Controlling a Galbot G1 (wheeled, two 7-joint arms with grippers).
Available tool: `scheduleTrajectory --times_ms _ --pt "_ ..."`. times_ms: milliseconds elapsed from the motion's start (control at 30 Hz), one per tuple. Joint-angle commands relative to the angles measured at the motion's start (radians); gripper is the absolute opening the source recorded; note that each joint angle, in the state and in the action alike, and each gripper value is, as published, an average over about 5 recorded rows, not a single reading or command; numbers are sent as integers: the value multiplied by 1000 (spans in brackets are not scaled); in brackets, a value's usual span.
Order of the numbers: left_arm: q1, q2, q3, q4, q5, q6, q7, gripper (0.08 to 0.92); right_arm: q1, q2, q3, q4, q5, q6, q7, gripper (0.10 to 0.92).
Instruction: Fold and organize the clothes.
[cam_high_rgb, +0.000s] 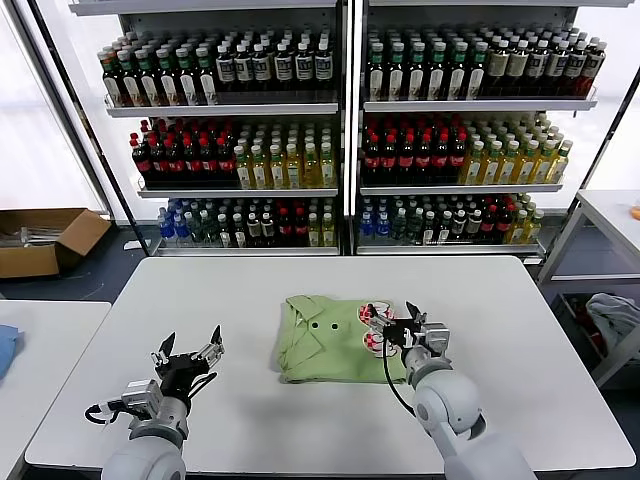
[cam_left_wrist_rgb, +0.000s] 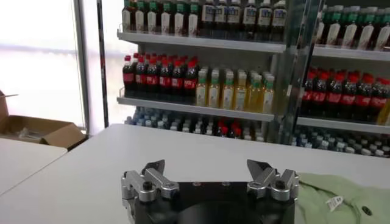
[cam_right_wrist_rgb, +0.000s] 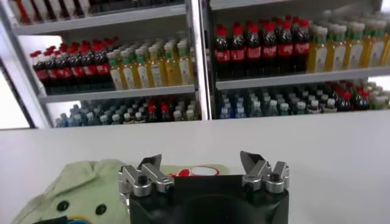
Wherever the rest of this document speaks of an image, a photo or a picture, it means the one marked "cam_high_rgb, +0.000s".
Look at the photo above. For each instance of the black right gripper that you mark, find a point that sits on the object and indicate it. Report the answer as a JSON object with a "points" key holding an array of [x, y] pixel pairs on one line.
{"points": [[402, 334]]}

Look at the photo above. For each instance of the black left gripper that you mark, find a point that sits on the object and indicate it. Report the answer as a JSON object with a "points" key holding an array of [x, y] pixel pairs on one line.
{"points": [[185, 372]]}

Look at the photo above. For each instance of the green t-shirt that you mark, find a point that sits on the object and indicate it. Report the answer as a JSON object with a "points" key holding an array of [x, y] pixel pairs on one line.
{"points": [[330, 350]]}

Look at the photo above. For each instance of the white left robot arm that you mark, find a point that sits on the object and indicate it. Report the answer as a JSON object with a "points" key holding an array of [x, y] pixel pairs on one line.
{"points": [[150, 445]]}

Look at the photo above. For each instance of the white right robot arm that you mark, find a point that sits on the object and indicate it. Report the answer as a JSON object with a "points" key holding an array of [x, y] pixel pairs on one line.
{"points": [[460, 415]]}

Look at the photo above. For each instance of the green tinted water bottle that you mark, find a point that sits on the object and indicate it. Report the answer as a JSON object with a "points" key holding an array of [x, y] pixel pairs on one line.
{"points": [[398, 228], [193, 229], [413, 228], [207, 231]]}

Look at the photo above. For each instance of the blue water bottle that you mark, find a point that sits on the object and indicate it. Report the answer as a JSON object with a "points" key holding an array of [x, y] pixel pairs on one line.
{"points": [[164, 227], [179, 229], [382, 227], [366, 227]]}

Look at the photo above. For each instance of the dark drink bottle white cap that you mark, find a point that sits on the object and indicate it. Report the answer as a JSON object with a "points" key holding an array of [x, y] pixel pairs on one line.
{"points": [[224, 232], [428, 228], [443, 228], [239, 232]]}

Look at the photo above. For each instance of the yellow tea bottle green cap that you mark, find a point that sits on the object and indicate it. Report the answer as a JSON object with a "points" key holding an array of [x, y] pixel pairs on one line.
{"points": [[543, 167], [243, 173], [328, 232], [508, 168], [277, 173], [259, 173], [472, 168], [490, 168], [526, 167], [519, 228], [313, 232], [559, 166], [294, 173], [328, 173], [534, 227], [311, 173]]}

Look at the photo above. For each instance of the dark drink bottle white label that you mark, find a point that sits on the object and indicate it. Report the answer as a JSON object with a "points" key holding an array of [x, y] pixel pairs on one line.
{"points": [[458, 223], [243, 68], [303, 66], [555, 63], [282, 67], [261, 67], [537, 63], [323, 66], [593, 63], [473, 223], [574, 63], [253, 229], [225, 68], [268, 229]]}

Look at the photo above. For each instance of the small white floor object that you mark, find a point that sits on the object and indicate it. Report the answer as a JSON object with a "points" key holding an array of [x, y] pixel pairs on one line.
{"points": [[133, 244]]}

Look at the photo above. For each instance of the cola bottle red cap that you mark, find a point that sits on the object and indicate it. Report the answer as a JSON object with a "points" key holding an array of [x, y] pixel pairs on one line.
{"points": [[191, 166], [142, 166], [299, 231], [388, 161], [157, 166], [174, 166], [439, 161], [225, 166], [502, 226], [284, 231], [423, 161], [456, 161], [208, 166], [488, 226], [371, 161], [405, 161]]}

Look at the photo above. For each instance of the white side table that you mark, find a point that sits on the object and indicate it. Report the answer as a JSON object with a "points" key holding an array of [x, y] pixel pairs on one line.
{"points": [[50, 373]]}

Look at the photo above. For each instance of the brown cardboard box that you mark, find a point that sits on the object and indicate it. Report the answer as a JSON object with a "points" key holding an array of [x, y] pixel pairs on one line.
{"points": [[74, 238]]}

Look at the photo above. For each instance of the blue folded cloth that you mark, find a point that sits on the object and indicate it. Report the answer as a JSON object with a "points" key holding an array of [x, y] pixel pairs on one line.
{"points": [[7, 348]]}

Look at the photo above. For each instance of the gray metal bars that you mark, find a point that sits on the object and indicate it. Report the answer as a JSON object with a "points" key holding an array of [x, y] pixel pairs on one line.
{"points": [[34, 233]]}

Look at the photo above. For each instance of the red item in bin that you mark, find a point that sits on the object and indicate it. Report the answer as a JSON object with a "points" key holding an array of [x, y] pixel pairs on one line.
{"points": [[595, 334]]}

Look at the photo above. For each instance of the light gray crumpled cloth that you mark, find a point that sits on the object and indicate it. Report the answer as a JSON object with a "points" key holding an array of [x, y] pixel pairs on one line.
{"points": [[612, 313]]}

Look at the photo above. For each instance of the gray metal shelf rack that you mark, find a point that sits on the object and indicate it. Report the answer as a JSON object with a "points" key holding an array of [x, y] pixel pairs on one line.
{"points": [[224, 111], [474, 105]]}

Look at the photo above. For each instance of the gray storage bin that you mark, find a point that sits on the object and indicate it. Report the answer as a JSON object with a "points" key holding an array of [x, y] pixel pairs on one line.
{"points": [[617, 368]]}

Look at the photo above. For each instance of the small orange object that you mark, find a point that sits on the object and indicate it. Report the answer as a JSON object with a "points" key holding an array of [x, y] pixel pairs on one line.
{"points": [[636, 212]]}

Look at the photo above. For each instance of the dark tea bottle beige label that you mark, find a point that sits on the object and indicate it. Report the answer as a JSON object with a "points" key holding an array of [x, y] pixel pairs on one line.
{"points": [[517, 64], [495, 66]]}

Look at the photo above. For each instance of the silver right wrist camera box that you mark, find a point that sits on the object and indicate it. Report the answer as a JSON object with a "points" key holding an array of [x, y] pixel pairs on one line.
{"points": [[437, 339]]}

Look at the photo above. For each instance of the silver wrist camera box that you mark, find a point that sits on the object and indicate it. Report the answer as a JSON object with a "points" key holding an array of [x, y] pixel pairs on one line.
{"points": [[142, 395], [437, 339]]}

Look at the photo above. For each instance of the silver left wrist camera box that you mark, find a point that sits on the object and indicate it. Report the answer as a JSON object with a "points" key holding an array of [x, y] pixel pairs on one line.
{"points": [[142, 395]]}

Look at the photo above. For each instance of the gray frame side table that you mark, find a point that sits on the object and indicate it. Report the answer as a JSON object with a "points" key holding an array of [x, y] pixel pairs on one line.
{"points": [[604, 198]]}

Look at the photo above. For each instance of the gray window post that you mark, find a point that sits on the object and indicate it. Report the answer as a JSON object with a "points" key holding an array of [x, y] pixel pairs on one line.
{"points": [[59, 103]]}

